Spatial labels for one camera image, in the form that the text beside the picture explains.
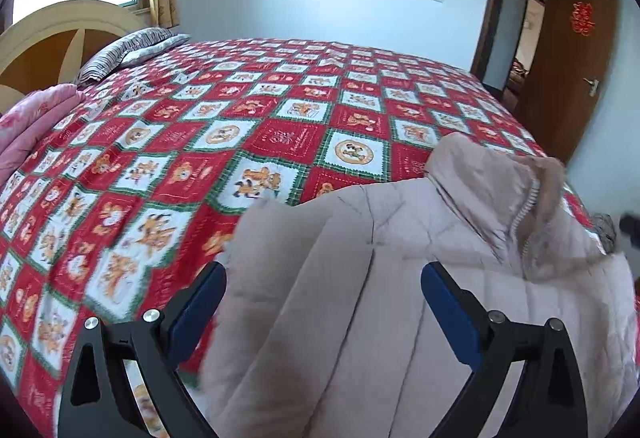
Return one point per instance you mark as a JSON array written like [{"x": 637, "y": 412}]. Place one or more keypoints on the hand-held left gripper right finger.
[{"x": 452, "y": 313}]

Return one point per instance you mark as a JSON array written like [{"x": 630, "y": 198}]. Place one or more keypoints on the grey fluffy object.
[{"x": 602, "y": 228}]

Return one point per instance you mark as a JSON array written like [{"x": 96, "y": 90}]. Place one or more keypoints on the grey striped pillow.
[{"x": 130, "y": 49}]

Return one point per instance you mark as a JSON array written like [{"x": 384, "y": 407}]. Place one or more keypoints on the brown wooden door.
[{"x": 565, "y": 83}]

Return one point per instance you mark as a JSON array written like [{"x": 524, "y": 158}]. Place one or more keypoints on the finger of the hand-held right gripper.
[{"x": 631, "y": 225}]

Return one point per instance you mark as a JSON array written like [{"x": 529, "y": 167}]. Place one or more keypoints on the red paper door decoration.
[{"x": 582, "y": 18}]

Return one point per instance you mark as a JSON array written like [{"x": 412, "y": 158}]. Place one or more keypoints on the dark brown door frame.
[{"x": 492, "y": 18}]

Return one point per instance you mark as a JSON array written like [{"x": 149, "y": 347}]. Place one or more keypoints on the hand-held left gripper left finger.
[{"x": 197, "y": 313}]

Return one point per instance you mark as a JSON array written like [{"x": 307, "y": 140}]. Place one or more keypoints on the red checked printed quilt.
[{"x": 280, "y": 138}]

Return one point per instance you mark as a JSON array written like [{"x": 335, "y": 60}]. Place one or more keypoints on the beige puffer jacket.
[{"x": 350, "y": 238}]

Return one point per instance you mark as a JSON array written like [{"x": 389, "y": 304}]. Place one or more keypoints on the pink blanket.
[{"x": 35, "y": 118}]

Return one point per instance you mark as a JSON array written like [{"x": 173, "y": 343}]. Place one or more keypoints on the cream wooden headboard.
[{"x": 45, "y": 48}]

